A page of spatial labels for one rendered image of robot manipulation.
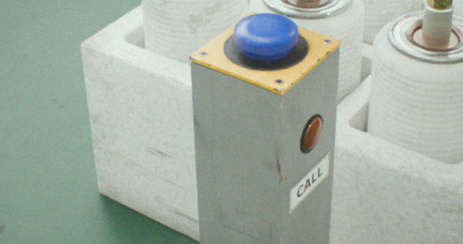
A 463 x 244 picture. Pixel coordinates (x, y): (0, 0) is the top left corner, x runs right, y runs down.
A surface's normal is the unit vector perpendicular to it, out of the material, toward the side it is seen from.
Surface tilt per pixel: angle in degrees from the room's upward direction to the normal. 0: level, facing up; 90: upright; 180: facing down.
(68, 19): 0
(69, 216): 0
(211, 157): 90
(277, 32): 0
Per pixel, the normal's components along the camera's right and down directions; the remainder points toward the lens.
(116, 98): -0.58, 0.48
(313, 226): 0.81, 0.33
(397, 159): -0.02, -0.81
